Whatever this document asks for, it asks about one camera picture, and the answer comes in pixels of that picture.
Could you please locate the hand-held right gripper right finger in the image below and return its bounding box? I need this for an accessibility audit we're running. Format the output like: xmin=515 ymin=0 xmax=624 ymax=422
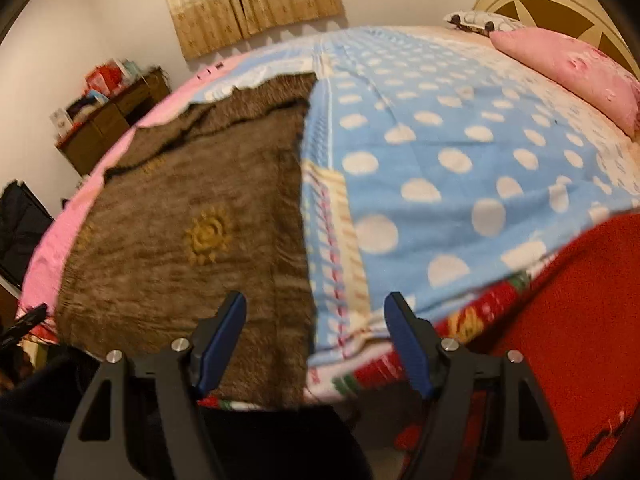
xmin=384 ymin=291 xmax=573 ymax=480

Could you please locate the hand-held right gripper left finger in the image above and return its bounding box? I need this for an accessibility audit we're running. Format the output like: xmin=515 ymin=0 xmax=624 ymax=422
xmin=54 ymin=291 xmax=247 ymax=480

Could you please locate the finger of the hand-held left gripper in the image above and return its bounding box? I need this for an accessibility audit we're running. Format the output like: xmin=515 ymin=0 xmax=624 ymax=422
xmin=0 ymin=302 xmax=49 ymax=348

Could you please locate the brown knit sweater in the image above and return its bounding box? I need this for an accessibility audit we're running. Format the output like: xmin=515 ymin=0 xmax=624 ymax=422
xmin=54 ymin=72 xmax=319 ymax=411

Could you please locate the black folding chair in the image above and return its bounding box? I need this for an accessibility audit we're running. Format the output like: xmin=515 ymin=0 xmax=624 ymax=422
xmin=0 ymin=179 xmax=55 ymax=292

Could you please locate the red fleece blanket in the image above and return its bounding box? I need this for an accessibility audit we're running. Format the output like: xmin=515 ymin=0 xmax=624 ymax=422
xmin=305 ymin=212 xmax=640 ymax=480

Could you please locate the white card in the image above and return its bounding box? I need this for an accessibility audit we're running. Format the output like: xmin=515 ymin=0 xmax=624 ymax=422
xmin=49 ymin=107 xmax=72 ymax=137

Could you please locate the brown wooden desk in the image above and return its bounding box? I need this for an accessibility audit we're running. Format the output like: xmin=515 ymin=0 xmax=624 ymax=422
xmin=55 ymin=67 xmax=173 ymax=177

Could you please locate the blue pink printed blanket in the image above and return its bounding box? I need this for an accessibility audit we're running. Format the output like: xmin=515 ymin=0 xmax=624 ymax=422
xmin=15 ymin=25 xmax=640 ymax=411

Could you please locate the red gift box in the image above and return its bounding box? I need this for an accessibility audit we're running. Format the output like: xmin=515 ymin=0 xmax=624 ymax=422
xmin=84 ymin=61 xmax=125 ymax=92

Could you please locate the pink pillow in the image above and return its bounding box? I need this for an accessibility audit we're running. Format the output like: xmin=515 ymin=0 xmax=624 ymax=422
xmin=489 ymin=27 xmax=640 ymax=141

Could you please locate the white patterned pillow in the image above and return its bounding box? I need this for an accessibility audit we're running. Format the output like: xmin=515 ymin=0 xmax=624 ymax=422
xmin=444 ymin=10 xmax=526 ymax=38

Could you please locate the beige patterned curtain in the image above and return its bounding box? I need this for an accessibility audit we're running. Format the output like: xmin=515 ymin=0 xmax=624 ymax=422
xmin=152 ymin=0 xmax=346 ymax=61

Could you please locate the cream wooden headboard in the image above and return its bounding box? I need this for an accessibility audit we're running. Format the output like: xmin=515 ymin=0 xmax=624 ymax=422
xmin=472 ymin=0 xmax=640 ymax=81

